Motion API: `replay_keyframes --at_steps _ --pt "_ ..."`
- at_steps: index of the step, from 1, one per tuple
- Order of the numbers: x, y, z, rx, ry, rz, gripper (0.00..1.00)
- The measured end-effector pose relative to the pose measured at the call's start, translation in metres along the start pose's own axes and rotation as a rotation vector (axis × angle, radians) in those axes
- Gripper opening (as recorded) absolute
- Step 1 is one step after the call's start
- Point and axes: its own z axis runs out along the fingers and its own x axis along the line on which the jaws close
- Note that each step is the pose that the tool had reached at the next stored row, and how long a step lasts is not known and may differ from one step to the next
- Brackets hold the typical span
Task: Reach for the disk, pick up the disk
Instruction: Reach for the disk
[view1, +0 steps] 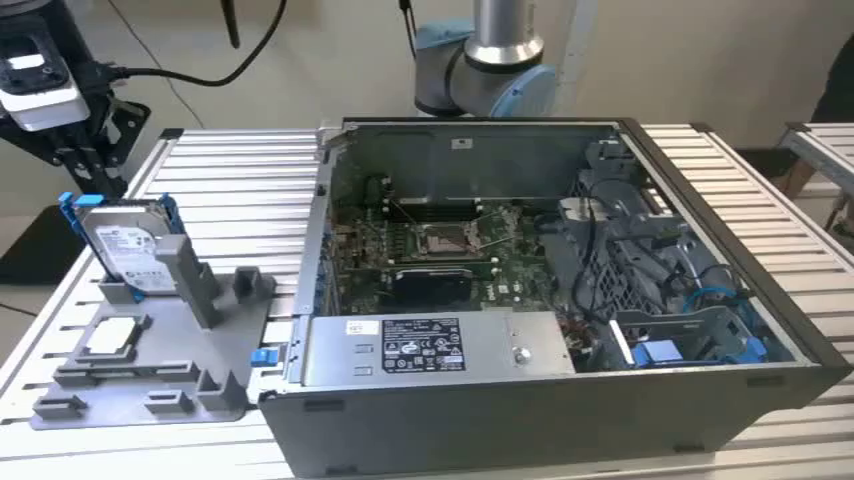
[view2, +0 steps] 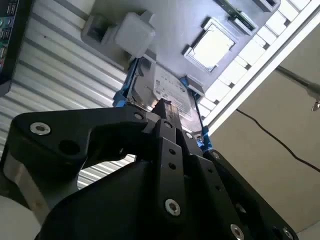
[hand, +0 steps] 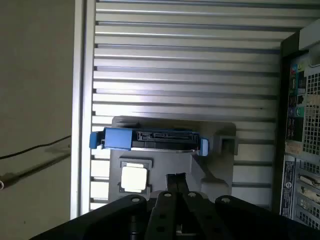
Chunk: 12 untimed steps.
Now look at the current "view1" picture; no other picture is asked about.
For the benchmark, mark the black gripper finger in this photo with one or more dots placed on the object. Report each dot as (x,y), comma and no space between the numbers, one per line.
(129,120)
(74,162)

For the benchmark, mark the hard disk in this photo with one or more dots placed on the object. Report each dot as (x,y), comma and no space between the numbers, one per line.
(123,240)

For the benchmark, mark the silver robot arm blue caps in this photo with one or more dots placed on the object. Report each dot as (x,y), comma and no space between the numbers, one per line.
(503,30)

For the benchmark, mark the grey metal disk bay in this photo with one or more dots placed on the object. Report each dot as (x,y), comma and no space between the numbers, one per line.
(620,280)

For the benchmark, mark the black stand with base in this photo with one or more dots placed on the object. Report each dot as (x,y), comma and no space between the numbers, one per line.
(33,250)

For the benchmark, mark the black antenna rod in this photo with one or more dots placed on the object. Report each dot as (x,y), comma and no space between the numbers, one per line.
(231,25)

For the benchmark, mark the silver CPU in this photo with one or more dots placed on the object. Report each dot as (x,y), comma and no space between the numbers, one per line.
(116,336)

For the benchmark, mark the grey parts rack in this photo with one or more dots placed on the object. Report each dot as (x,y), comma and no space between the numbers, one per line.
(173,345)

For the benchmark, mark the blue case latch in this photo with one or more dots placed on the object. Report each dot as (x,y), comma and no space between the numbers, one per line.
(261,357)

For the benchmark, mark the black RAM slot row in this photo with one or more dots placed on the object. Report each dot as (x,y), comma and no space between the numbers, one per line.
(440,207)

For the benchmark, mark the CPU socket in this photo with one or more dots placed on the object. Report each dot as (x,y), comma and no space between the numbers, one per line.
(443,242)

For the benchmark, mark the silver power supply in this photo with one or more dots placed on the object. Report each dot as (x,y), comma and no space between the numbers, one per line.
(333,360)

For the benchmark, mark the black graphics card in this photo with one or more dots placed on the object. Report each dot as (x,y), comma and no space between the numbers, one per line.
(429,290)

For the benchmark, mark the green motherboard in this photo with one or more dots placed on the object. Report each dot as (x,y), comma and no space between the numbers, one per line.
(520,280)

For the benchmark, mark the open grey PC case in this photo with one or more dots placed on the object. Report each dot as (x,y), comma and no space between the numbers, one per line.
(467,430)

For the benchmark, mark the blue carrier in bay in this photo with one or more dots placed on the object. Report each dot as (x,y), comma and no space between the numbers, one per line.
(656,351)

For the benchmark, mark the blue bay clip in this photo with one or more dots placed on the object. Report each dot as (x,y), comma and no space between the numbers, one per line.
(752,348)

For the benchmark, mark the metal slat side table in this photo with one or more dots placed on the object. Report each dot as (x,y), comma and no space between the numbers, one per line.
(834,145)

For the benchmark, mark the person in dark clothing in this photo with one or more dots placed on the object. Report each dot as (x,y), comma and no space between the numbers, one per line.
(840,90)

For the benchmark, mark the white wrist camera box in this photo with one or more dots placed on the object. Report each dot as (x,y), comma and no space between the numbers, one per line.
(46,107)

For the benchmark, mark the white wall conduit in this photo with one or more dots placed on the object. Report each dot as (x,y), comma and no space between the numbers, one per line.
(579,75)

